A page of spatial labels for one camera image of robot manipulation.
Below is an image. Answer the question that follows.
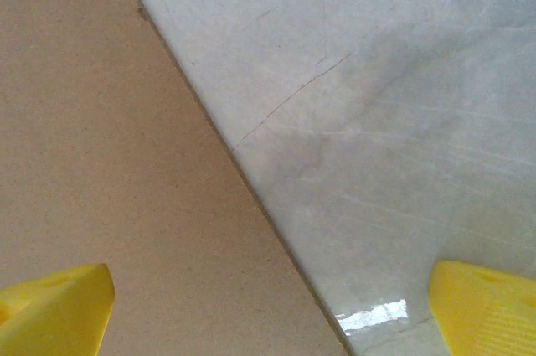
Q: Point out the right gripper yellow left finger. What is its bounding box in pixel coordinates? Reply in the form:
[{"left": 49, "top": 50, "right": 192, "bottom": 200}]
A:
[{"left": 0, "top": 262, "right": 116, "bottom": 356}]

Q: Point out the brown frame backing board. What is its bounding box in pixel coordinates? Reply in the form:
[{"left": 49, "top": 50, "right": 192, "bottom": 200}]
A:
[{"left": 0, "top": 0, "right": 352, "bottom": 356}]

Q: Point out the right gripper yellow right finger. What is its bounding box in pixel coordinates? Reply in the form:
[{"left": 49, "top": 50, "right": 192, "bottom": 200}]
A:
[{"left": 427, "top": 259, "right": 536, "bottom": 356}]

